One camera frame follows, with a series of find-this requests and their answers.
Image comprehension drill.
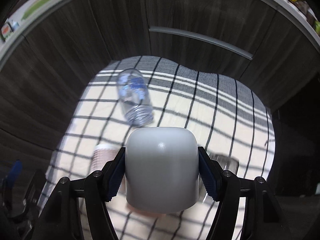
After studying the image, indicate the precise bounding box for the white plastic cup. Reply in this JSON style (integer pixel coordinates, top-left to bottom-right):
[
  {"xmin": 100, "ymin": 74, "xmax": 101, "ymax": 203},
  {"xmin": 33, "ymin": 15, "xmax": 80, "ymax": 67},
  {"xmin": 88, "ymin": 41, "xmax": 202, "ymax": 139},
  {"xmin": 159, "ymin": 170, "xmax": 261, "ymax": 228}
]
[{"xmin": 125, "ymin": 127, "xmax": 199, "ymax": 214}]

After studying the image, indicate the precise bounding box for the smoky square clear cup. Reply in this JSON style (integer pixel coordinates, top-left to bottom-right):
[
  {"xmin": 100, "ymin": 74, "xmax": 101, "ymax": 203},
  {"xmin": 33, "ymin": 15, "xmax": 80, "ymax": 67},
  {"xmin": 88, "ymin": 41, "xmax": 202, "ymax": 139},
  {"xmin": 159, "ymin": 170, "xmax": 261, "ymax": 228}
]
[{"xmin": 209, "ymin": 153, "xmax": 239, "ymax": 175}]

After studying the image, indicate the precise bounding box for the pink plastic cup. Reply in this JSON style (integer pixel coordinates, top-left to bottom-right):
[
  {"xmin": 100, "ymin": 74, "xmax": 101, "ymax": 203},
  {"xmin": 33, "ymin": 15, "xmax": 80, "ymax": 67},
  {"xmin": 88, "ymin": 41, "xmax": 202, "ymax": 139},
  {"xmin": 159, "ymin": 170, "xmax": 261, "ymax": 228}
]
[{"xmin": 126, "ymin": 203, "xmax": 180, "ymax": 219}]

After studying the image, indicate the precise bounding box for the black white checkered cloth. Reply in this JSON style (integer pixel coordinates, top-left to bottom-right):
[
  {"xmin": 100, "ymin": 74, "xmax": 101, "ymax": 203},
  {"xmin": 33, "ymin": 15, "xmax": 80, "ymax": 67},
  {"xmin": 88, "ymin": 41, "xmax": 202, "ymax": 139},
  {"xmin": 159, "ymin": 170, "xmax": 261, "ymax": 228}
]
[{"xmin": 37, "ymin": 55, "xmax": 276, "ymax": 240}]

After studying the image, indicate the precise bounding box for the clear floral glass bottle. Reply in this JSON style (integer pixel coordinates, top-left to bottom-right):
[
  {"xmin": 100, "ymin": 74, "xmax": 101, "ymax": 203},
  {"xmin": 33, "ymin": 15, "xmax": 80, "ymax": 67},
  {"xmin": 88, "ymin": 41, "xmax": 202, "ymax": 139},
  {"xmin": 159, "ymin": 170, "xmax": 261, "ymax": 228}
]
[{"xmin": 116, "ymin": 68, "xmax": 153, "ymax": 127}]

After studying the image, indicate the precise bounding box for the green dish soap bottle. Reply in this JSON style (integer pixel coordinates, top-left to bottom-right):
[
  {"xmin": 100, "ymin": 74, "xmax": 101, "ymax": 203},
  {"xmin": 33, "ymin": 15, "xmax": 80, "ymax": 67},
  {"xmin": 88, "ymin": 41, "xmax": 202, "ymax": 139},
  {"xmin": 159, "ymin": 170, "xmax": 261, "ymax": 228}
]
[{"xmin": 1, "ymin": 22, "xmax": 14, "ymax": 40}]

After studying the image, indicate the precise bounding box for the green basin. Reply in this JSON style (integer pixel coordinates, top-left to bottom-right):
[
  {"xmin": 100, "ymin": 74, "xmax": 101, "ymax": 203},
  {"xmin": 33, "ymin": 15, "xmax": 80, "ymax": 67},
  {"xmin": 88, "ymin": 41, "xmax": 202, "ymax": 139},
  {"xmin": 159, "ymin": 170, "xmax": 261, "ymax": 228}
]
[{"xmin": 21, "ymin": 0, "xmax": 50, "ymax": 20}]

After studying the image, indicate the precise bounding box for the grey drawer handle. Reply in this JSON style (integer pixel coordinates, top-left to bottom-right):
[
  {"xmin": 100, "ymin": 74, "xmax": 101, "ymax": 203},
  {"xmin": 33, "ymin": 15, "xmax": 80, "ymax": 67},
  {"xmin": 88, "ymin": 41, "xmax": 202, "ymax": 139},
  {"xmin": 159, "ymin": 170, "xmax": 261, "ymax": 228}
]
[{"xmin": 149, "ymin": 26, "xmax": 253, "ymax": 61}]

